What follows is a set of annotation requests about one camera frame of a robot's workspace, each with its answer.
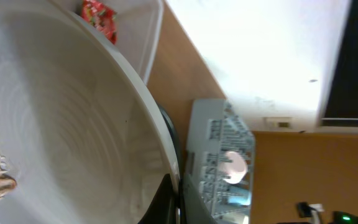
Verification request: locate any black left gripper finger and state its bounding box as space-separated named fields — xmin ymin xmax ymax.
xmin=139 ymin=174 xmax=176 ymax=224

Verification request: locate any grey plate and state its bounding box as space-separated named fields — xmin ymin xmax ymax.
xmin=0 ymin=1 xmax=179 ymax=223

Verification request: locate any red snack wrapper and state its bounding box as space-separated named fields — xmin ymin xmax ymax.
xmin=81 ymin=0 xmax=117 ymax=45

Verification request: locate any light blue cup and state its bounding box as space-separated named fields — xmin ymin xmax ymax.
xmin=227 ymin=185 xmax=252 ymax=206

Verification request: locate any grey dishwasher rack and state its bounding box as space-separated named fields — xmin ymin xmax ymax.
xmin=183 ymin=99 xmax=255 ymax=223

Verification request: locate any round black tray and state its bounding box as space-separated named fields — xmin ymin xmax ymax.
xmin=157 ymin=104 xmax=187 ymax=224

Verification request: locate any clear plastic bin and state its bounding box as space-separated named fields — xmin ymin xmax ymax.
xmin=49 ymin=0 xmax=163 ymax=85

